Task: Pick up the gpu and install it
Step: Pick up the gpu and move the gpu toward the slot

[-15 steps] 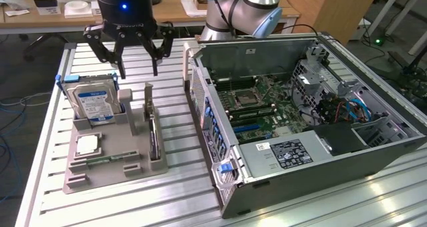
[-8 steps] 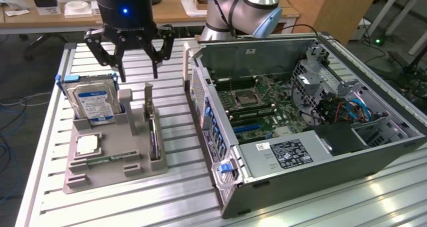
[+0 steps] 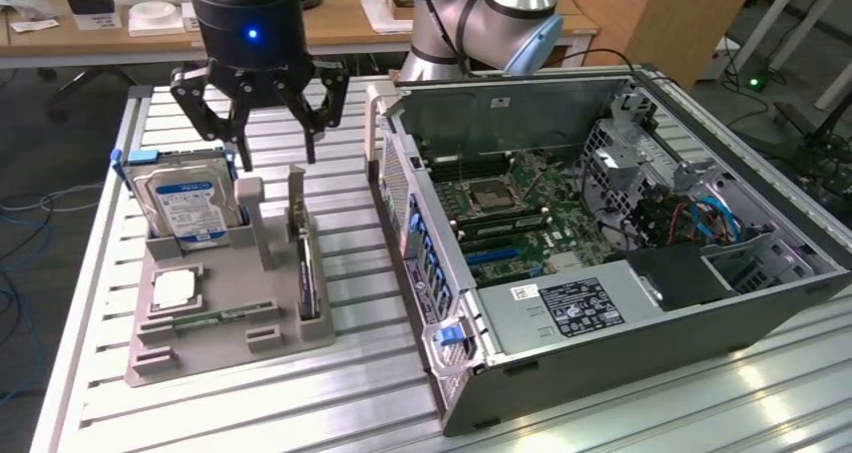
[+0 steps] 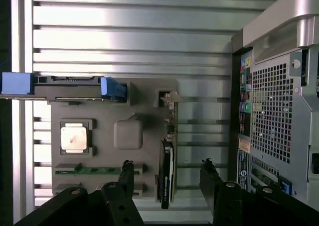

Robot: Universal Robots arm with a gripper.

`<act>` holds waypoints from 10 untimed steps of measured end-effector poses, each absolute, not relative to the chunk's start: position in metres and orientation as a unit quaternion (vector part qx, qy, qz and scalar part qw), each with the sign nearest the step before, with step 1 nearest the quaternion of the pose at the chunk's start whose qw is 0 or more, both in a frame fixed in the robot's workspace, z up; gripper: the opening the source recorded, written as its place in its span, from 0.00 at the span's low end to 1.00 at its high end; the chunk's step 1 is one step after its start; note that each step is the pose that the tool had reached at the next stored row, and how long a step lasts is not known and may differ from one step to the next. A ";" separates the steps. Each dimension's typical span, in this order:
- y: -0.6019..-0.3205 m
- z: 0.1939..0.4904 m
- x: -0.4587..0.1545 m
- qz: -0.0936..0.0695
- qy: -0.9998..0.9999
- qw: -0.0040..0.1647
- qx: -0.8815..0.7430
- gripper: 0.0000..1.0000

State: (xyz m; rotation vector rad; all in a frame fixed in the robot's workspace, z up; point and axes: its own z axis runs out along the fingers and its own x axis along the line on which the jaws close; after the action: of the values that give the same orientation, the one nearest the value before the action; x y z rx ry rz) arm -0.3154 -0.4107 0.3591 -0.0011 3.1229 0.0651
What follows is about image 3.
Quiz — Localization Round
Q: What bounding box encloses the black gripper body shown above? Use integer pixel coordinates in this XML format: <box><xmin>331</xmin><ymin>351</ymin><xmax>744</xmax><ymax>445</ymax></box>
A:
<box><xmin>186</xmin><ymin>0</ymin><xmax>315</xmax><ymax>108</ymax></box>

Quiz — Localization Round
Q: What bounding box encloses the grey parts rack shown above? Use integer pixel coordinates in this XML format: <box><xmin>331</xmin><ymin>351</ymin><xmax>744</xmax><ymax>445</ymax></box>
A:
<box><xmin>126</xmin><ymin>175</ymin><xmax>339</xmax><ymax>389</ymax></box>

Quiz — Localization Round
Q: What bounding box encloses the wooden cabinet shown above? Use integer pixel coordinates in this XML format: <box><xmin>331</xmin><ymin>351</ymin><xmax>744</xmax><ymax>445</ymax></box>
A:
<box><xmin>551</xmin><ymin>0</ymin><xmax>764</xmax><ymax>91</ymax></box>

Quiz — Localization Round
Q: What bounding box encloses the graphics card with grey bracket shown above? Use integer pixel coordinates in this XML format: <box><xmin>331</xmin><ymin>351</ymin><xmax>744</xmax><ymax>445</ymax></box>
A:
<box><xmin>286</xmin><ymin>163</ymin><xmax>323</xmax><ymax>324</ymax></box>

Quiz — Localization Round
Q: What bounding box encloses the open grey PC case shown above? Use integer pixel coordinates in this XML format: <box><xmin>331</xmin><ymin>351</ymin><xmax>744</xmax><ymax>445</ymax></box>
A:
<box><xmin>366</xmin><ymin>63</ymin><xmax>852</xmax><ymax>437</ymax></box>

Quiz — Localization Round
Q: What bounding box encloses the metal disk bay cage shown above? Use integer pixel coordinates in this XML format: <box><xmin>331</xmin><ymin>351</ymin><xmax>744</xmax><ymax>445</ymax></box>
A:
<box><xmin>578</xmin><ymin>118</ymin><xmax>671</xmax><ymax>225</ymax></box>

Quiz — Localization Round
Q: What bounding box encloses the blue expansion slot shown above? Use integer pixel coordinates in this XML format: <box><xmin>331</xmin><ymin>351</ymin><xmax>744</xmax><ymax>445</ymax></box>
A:
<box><xmin>464</xmin><ymin>247</ymin><xmax>520</xmax><ymax>268</ymax></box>

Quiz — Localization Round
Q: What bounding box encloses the black and white label box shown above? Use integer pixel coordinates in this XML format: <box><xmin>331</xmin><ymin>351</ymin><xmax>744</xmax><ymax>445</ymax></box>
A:
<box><xmin>66</xmin><ymin>0</ymin><xmax>123</xmax><ymax>31</ymax></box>

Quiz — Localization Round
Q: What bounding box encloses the wooden desk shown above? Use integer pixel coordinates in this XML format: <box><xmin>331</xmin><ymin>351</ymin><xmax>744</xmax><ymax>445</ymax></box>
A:
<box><xmin>0</xmin><ymin>0</ymin><xmax>600</xmax><ymax>70</ymax></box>

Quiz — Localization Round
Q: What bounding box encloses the CPU socket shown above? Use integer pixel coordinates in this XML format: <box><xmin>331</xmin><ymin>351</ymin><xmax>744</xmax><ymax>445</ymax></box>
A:
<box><xmin>464</xmin><ymin>178</ymin><xmax>519</xmax><ymax>216</ymax></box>

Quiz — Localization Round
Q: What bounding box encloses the blue floor cable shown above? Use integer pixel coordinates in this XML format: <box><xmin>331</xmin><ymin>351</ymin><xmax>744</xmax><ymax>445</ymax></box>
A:
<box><xmin>0</xmin><ymin>213</ymin><xmax>59</xmax><ymax>404</ymax></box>

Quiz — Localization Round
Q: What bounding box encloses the grey power supply unit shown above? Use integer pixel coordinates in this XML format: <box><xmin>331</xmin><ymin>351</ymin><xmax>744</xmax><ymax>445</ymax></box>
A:
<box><xmin>475</xmin><ymin>262</ymin><xmax>667</xmax><ymax>355</ymax></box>

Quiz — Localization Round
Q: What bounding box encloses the white paper card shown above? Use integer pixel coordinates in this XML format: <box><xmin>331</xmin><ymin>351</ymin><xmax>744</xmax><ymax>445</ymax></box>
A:
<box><xmin>10</xmin><ymin>18</ymin><xmax>62</xmax><ymax>33</ymax></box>

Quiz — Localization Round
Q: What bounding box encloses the white table frame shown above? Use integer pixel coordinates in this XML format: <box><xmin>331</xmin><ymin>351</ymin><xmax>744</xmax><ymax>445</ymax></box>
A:
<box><xmin>728</xmin><ymin>0</ymin><xmax>852</xmax><ymax>110</ymax></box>

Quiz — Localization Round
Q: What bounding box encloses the black chair base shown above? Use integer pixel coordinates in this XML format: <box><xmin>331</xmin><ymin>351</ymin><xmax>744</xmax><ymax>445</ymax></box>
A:
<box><xmin>39</xmin><ymin>66</ymin><xmax>202</xmax><ymax>121</ymax></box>

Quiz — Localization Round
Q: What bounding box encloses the silver CPU chip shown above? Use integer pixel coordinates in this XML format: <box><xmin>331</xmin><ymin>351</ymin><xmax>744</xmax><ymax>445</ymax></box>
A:
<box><xmin>151</xmin><ymin>270</ymin><xmax>202</xmax><ymax>309</ymax></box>

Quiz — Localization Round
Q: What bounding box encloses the blue wire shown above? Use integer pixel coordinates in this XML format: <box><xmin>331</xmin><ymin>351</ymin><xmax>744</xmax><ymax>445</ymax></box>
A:
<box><xmin>691</xmin><ymin>196</ymin><xmax>742</xmax><ymax>245</ymax></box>

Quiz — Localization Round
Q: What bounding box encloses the white floor cable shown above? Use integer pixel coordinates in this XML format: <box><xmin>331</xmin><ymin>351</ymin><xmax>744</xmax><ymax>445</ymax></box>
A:
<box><xmin>0</xmin><ymin>183</ymin><xmax>103</xmax><ymax>214</ymax></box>

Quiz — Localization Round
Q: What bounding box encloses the hard disk with blue carrier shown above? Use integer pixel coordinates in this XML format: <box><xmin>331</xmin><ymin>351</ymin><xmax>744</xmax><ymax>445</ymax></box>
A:
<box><xmin>110</xmin><ymin>146</ymin><xmax>252</xmax><ymax>252</ymax></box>

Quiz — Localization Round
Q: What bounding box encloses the green RAM stick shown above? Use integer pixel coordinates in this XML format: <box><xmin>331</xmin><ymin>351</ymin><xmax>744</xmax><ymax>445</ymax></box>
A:
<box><xmin>172</xmin><ymin>307</ymin><xmax>252</xmax><ymax>327</ymax></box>
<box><xmin>455</xmin><ymin>216</ymin><xmax>544</xmax><ymax>238</ymax></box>

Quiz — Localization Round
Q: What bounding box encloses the white paper stack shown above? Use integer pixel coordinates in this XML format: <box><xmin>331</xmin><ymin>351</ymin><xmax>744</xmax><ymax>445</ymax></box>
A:
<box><xmin>363</xmin><ymin>0</ymin><xmax>416</xmax><ymax>34</ymax></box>

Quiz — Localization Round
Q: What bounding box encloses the green motherboard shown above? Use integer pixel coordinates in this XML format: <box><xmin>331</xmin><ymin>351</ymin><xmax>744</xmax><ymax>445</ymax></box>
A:
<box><xmin>426</xmin><ymin>148</ymin><xmax>624</xmax><ymax>287</ymax></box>

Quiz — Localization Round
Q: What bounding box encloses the orange wire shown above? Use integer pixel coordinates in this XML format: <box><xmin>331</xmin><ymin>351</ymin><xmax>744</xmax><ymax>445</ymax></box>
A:
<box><xmin>667</xmin><ymin>202</ymin><xmax>698</xmax><ymax>245</ymax></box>

